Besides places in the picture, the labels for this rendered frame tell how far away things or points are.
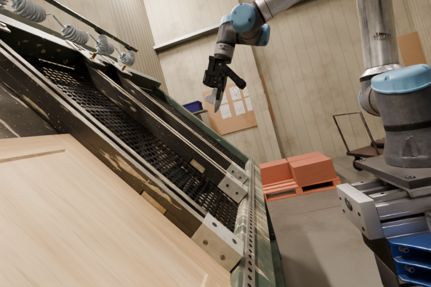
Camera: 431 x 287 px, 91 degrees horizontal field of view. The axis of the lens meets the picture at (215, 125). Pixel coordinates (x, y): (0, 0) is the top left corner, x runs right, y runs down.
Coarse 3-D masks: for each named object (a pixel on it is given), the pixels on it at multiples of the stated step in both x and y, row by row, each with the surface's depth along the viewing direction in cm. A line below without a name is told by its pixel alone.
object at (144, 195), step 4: (144, 192) 56; (144, 196) 56; (148, 196) 56; (148, 200) 56; (152, 200) 56; (152, 204) 56; (156, 204) 56; (156, 208) 56; (160, 208) 56; (164, 208) 55; (160, 212) 56; (164, 212) 55
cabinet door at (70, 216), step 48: (0, 144) 42; (48, 144) 50; (0, 192) 35; (48, 192) 40; (96, 192) 48; (0, 240) 29; (48, 240) 33; (96, 240) 38; (144, 240) 45; (192, 240) 54
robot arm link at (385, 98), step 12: (384, 72) 58; (396, 72) 51; (408, 72) 49; (420, 72) 48; (372, 84) 56; (384, 84) 52; (396, 84) 50; (408, 84) 48; (420, 84) 48; (372, 96) 59; (384, 96) 52; (396, 96) 50; (408, 96) 49; (420, 96) 48; (372, 108) 62; (384, 108) 53; (396, 108) 51; (408, 108) 49; (420, 108) 48; (384, 120) 55; (396, 120) 51; (408, 120) 49; (420, 120) 48
